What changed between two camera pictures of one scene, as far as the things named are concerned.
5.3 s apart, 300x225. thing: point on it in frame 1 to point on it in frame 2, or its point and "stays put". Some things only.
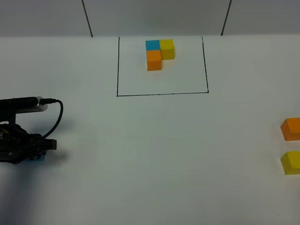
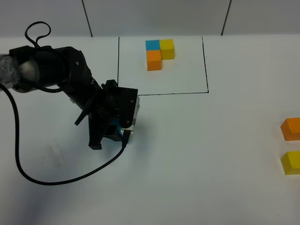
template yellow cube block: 167,49 stays put
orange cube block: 290,129 stays put
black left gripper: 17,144 to 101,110
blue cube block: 40,161 to 116,123
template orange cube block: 154,60 stays put
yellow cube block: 290,162 stays put
